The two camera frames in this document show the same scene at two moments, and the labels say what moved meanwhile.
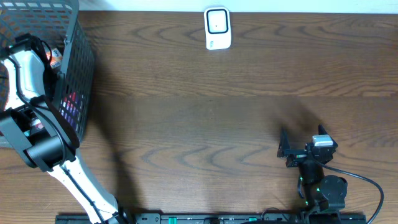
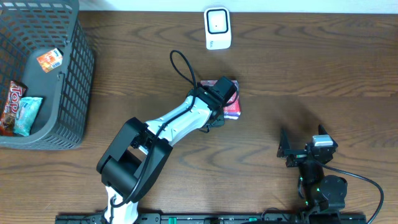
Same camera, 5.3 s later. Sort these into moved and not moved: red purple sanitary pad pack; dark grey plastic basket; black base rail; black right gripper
Moved: red purple sanitary pad pack
Not moved: black right gripper; black base rail; dark grey plastic basket
